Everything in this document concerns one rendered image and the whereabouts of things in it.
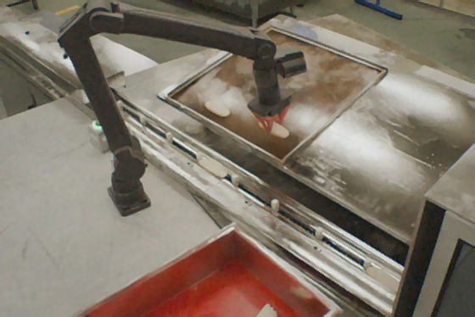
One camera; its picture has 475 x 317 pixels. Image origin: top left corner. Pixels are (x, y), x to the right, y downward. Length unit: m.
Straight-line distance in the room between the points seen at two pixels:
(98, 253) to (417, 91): 0.99
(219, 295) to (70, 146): 0.76
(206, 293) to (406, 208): 0.50
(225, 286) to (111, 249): 0.30
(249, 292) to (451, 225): 0.59
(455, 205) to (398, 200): 0.61
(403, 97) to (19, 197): 1.14
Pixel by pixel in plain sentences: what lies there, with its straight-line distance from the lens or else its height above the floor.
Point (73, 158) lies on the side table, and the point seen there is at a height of 0.82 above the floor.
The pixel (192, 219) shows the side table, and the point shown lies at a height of 0.82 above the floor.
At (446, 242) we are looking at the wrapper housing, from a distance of 0.62.
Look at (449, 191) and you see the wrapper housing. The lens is 0.62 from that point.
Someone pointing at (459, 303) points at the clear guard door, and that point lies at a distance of 0.68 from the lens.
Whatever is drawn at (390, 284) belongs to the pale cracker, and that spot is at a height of 0.86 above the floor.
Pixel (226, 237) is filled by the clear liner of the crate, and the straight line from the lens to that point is 1.08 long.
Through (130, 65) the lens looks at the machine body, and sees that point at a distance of 2.05.
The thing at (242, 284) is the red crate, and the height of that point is 0.82.
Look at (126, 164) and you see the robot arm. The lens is 1.22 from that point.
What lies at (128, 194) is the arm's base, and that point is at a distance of 1.29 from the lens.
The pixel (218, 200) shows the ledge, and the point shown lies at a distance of 1.24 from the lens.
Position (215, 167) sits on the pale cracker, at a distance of 1.35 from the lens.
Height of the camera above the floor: 1.69
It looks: 37 degrees down
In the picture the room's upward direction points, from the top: 4 degrees counter-clockwise
